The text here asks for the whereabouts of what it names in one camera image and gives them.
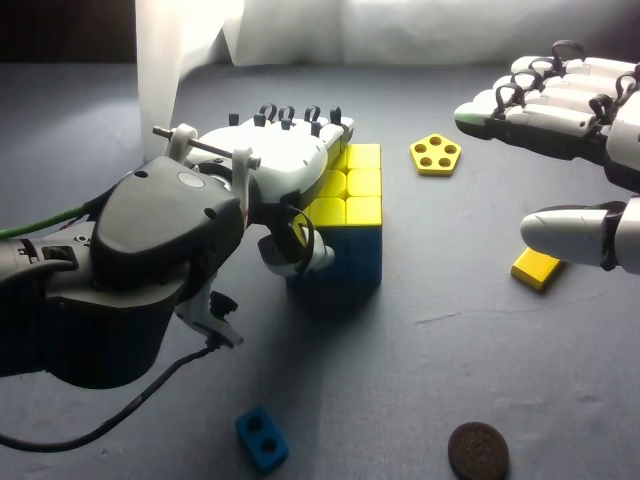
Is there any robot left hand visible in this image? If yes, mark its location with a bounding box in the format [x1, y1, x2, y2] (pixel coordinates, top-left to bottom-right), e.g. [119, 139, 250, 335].
[187, 103, 359, 277]

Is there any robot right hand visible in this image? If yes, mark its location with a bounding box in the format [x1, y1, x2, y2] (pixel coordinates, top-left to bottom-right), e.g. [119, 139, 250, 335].
[453, 39, 640, 275]

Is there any Rubik's cube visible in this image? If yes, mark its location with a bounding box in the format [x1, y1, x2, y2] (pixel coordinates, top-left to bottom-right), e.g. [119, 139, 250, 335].
[284, 143, 385, 301]

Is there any white padded backdrop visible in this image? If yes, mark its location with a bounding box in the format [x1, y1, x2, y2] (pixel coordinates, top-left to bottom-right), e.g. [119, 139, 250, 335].
[234, 0, 640, 66]

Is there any yellow pentagon block with holes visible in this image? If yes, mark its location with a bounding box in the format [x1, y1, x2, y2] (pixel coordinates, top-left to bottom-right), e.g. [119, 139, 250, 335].
[408, 132, 463, 177]

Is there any yellow rectangular block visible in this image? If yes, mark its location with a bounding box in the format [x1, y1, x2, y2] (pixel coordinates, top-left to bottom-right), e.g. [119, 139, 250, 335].
[509, 246, 566, 294]

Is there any blue two-hole rectangular block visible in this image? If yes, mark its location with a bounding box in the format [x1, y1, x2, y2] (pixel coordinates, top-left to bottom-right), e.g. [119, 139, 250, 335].
[234, 405, 291, 474]

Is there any brown chocolate sandwich cookie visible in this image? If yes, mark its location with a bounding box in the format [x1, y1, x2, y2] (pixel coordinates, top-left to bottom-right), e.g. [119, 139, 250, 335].
[447, 421, 511, 480]

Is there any black cable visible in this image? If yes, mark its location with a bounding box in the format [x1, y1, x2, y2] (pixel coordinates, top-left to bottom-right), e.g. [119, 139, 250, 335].
[0, 344, 216, 454]

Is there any green cable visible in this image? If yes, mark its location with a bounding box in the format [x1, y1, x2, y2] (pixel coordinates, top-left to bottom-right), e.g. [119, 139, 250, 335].
[0, 205, 101, 240]

